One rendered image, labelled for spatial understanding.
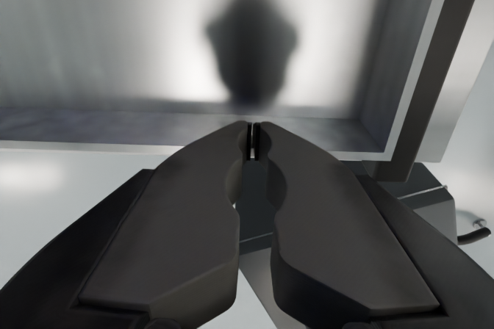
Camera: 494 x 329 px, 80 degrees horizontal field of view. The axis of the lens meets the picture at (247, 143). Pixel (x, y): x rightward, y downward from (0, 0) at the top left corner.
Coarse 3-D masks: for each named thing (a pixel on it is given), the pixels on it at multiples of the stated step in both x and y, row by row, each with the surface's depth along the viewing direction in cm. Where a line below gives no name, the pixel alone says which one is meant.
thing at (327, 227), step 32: (256, 128) 11; (256, 160) 12; (288, 160) 9; (320, 160) 9; (288, 192) 8; (320, 192) 8; (352, 192) 8; (288, 224) 7; (320, 224) 7; (352, 224) 7; (384, 224) 7; (288, 256) 6; (320, 256) 6; (352, 256) 6; (384, 256) 6; (288, 288) 6; (320, 288) 6; (352, 288) 5; (384, 288) 5; (416, 288) 5; (320, 320) 6; (352, 320) 5
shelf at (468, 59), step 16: (480, 0) 13; (480, 16) 13; (464, 32) 13; (480, 32) 13; (464, 48) 14; (480, 48) 14; (464, 64) 14; (480, 64) 14; (448, 80) 15; (464, 80) 15; (448, 96) 15; (464, 96) 15; (448, 112) 15; (432, 128) 16; (448, 128) 16; (432, 144) 16; (352, 160) 17; (416, 160) 17; (432, 160) 17
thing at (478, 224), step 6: (474, 222) 138; (480, 222) 137; (486, 222) 138; (480, 228) 134; (486, 228) 134; (468, 234) 130; (474, 234) 130; (480, 234) 131; (486, 234) 132; (462, 240) 128; (468, 240) 128; (474, 240) 129
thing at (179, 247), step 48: (192, 144) 10; (240, 144) 11; (144, 192) 7; (192, 192) 8; (240, 192) 10; (144, 240) 6; (192, 240) 6; (96, 288) 5; (144, 288) 5; (192, 288) 5
